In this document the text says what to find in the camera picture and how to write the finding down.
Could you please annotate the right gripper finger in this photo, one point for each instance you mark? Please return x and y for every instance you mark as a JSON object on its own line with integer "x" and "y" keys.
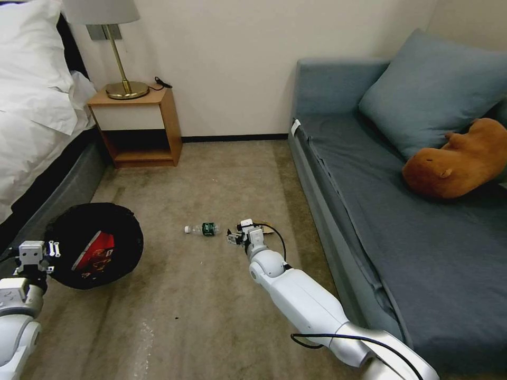
{"x": 231, "y": 230}
{"x": 232, "y": 239}

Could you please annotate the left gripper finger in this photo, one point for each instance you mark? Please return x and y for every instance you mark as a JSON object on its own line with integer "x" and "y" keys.
{"x": 49, "y": 269}
{"x": 52, "y": 248}

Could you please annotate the black round trash bin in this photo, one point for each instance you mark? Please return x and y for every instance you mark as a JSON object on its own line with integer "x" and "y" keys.
{"x": 79, "y": 225}

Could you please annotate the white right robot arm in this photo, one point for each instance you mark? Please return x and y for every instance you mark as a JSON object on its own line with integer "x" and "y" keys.
{"x": 301, "y": 293}

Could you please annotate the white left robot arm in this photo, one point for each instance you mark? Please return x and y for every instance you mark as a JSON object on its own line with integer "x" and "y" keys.
{"x": 16, "y": 328}

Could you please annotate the clear bottle green label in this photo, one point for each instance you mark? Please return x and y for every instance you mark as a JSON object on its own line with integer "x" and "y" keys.
{"x": 210, "y": 229}

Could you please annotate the brown cardboard scrap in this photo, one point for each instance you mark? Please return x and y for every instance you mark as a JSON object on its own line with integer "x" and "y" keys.
{"x": 270, "y": 230}

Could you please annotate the red snack package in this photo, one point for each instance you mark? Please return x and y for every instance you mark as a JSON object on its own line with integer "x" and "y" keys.
{"x": 101, "y": 253}

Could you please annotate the grey bed base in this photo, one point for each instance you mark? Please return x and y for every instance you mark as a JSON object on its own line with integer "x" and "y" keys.
{"x": 59, "y": 190}

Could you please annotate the white duvet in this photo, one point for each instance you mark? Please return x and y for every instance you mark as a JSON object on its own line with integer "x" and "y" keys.
{"x": 35, "y": 142}

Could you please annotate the white sofa tag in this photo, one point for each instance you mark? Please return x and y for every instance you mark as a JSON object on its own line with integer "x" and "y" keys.
{"x": 296, "y": 127}

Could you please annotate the wooden nightstand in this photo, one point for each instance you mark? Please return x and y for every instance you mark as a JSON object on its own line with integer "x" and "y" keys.
{"x": 130, "y": 118}

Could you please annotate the blue-grey sofa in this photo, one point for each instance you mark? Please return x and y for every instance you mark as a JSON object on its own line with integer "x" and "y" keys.
{"x": 396, "y": 245}

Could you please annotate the brass table lamp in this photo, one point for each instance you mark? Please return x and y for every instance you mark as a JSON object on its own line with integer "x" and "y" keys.
{"x": 123, "y": 89}

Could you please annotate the white pillow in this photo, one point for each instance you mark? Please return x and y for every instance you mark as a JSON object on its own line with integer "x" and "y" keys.
{"x": 27, "y": 51}

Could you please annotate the black headboard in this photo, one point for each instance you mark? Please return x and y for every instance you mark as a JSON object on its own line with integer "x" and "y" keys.
{"x": 73, "y": 47}

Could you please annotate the brown capybara plush toy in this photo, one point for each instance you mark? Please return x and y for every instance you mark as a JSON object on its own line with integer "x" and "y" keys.
{"x": 455, "y": 166}

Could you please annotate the blue cushion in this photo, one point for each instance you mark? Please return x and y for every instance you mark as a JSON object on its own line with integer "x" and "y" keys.
{"x": 427, "y": 91}

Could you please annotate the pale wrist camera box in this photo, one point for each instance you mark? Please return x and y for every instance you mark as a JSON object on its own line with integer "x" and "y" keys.
{"x": 247, "y": 223}
{"x": 31, "y": 252}

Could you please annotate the grey wall switch panel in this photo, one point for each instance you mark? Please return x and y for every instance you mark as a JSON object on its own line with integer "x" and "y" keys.
{"x": 95, "y": 32}

